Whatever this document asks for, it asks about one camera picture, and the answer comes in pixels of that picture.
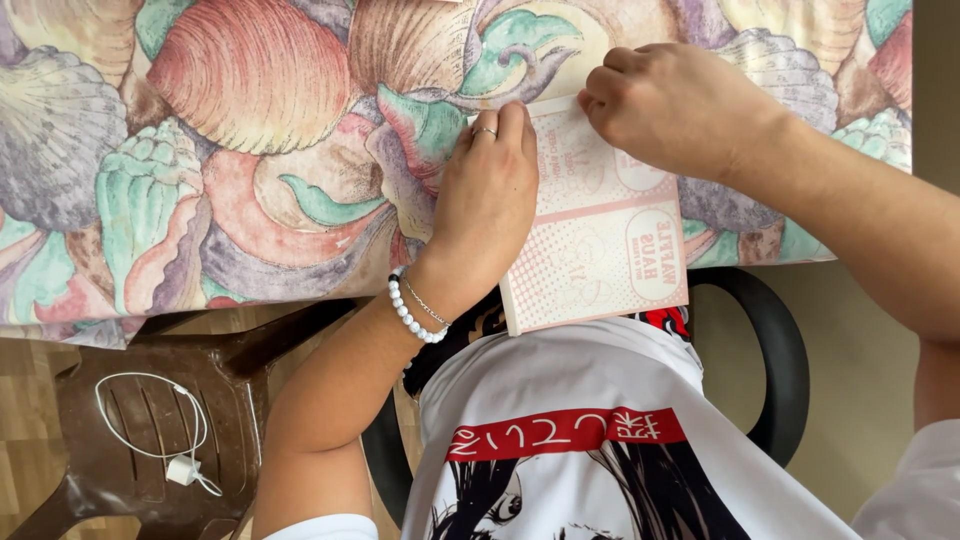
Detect black chair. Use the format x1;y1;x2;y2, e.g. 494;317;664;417
363;266;812;528

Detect white charger cable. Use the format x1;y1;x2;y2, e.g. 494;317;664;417
94;372;225;498

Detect person's right hand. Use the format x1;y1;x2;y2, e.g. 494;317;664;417
576;42;790;183

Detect person's left hand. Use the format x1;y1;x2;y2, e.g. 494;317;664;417
408;99;540;324

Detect white charger adapter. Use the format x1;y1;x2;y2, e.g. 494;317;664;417
165;453;201;488

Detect pink printed paper bag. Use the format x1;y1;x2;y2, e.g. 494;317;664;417
466;93;691;337

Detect thin silver chain bracelet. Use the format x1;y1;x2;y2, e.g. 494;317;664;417
401;271;453;329

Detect white bead bracelet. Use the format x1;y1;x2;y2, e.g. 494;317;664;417
387;264;450;345

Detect black patterned shorts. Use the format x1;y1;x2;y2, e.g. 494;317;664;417
402;288;693;400

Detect shell print tablecloth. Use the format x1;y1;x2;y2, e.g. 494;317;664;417
0;0;915;351

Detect white printed t-shirt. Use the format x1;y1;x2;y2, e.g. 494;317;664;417
262;313;960;540

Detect brown plastic chair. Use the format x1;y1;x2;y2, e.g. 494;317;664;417
6;298;358;540

